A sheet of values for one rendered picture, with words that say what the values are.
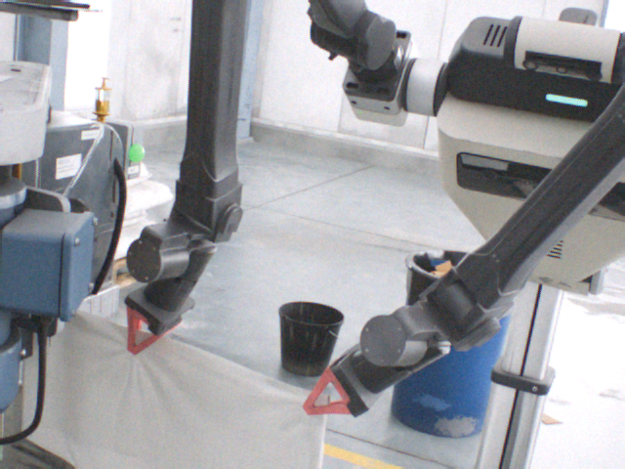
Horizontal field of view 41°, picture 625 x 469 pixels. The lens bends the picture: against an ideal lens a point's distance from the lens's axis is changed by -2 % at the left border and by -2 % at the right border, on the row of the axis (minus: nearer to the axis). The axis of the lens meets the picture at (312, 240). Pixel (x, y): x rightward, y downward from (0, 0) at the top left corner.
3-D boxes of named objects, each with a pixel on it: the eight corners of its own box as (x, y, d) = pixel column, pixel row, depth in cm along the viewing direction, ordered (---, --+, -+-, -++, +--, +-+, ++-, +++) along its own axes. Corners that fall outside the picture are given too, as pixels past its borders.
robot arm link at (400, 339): (506, 326, 97) (464, 269, 101) (470, 323, 88) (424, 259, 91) (430, 387, 102) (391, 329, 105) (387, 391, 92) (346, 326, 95)
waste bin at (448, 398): (505, 407, 367) (535, 266, 351) (480, 457, 321) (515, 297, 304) (400, 378, 384) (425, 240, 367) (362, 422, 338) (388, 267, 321)
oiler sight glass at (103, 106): (112, 112, 130) (114, 90, 129) (103, 113, 127) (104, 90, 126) (100, 110, 130) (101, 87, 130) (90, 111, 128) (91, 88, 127)
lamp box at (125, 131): (140, 178, 138) (145, 123, 136) (124, 182, 134) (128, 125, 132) (103, 169, 141) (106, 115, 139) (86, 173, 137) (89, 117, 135)
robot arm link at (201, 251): (228, 244, 115) (199, 219, 116) (197, 249, 108) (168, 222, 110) (204, 283, 117) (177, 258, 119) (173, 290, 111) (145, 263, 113)
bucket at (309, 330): (346, 364, 392) (354, 312, 385) (322, 387, 365) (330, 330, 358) (287, 348, 402) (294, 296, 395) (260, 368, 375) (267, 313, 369)
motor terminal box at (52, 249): (92, 312, 93) (99, 211, 90) (72, 348, 83) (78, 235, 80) (18, 304, 92) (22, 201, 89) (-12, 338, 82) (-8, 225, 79)
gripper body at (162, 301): (120, 305, 113) (145, 262, 111) (156, 285, 123) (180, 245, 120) (157, 334, 112) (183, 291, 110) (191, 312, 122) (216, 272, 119)
